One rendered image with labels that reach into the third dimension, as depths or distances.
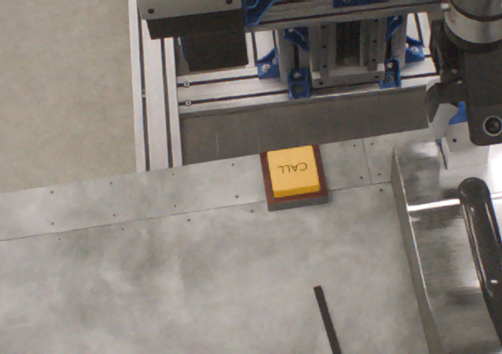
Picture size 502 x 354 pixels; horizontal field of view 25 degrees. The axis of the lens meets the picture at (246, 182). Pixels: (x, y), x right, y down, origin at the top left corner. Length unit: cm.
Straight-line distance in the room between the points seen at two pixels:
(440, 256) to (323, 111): 93
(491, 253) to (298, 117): 94
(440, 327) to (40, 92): 151
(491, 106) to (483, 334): 26
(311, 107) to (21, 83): 73
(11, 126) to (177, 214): 114
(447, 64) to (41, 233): 58
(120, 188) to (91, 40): 118
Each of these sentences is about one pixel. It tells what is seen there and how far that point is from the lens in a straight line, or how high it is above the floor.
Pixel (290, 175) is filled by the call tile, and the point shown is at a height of 84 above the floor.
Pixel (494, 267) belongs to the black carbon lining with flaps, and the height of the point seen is 88.
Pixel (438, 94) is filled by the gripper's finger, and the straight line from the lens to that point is 127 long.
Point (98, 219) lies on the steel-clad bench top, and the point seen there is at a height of 80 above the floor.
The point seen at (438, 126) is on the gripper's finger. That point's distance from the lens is 133.
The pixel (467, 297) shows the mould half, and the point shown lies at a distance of 132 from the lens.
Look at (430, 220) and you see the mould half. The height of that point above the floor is 89.
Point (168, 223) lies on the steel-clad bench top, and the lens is 146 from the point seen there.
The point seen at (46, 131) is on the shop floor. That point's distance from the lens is 254.
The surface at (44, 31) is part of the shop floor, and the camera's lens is 269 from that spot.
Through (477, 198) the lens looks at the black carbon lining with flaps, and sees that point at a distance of 138.
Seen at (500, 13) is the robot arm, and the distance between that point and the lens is 115.
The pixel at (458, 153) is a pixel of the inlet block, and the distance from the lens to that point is 135.
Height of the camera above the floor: 210
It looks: 61 degrees down
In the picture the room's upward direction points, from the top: 9 degrees counter-clockwise
